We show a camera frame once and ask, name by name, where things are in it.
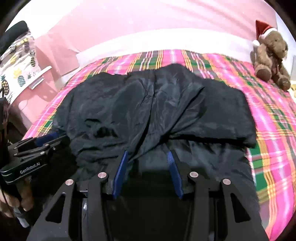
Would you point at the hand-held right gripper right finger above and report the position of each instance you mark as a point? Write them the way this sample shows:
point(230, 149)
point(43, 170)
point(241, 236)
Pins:
point(174, 173)

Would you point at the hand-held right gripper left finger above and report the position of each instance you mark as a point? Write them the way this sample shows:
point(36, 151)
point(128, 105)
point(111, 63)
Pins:
point(121, 173)

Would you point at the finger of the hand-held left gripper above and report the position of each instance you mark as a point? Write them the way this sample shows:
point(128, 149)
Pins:
point(47, 138)
point(46, 149)

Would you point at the black puffer jacket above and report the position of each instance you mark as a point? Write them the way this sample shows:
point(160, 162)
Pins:
point(150, 109)

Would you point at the person's left hand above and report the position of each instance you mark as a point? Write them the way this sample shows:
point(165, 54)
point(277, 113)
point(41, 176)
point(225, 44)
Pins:
point(26, 197)

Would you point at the pineapple print cloth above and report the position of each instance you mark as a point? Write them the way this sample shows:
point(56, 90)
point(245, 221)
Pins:
point(18, 67)

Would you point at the dark cloth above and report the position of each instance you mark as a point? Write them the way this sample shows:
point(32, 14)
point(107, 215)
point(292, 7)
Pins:
point(13, 32)

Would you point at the pink plaid blanket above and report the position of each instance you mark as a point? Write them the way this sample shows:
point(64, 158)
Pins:
point(272, 120)

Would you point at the brown teddy bear santa hat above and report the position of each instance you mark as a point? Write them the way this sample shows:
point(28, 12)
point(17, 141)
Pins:
point(270, 55)

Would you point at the white wall bracket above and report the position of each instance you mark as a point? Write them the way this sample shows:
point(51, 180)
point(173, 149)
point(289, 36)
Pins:
point(39, 78)

